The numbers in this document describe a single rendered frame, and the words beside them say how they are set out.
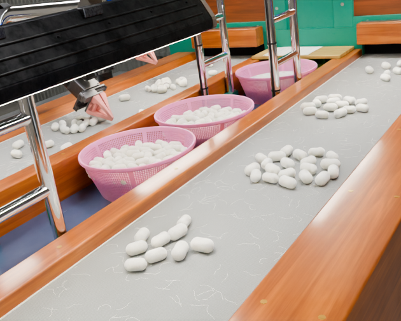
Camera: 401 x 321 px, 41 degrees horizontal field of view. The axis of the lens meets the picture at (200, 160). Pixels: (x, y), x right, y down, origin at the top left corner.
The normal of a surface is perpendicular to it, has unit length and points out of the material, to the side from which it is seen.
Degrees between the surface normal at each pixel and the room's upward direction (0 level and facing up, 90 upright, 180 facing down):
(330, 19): 90
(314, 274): 0
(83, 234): 0
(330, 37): 90
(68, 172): 90
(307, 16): 90
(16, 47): 58
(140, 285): 0
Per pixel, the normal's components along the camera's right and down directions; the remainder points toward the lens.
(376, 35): -0.54, 0.37
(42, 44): 0.63, -0.41
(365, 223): -0.13, -0.92
